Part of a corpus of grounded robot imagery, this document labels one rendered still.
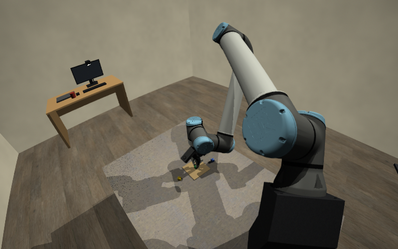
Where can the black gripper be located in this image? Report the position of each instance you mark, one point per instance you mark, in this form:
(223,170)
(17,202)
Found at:
(196,159)

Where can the tan flat mat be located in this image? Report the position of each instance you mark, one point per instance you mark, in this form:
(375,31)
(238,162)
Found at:
(195,173)

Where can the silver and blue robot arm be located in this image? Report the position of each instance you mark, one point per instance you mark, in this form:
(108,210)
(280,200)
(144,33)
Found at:
(272,128)

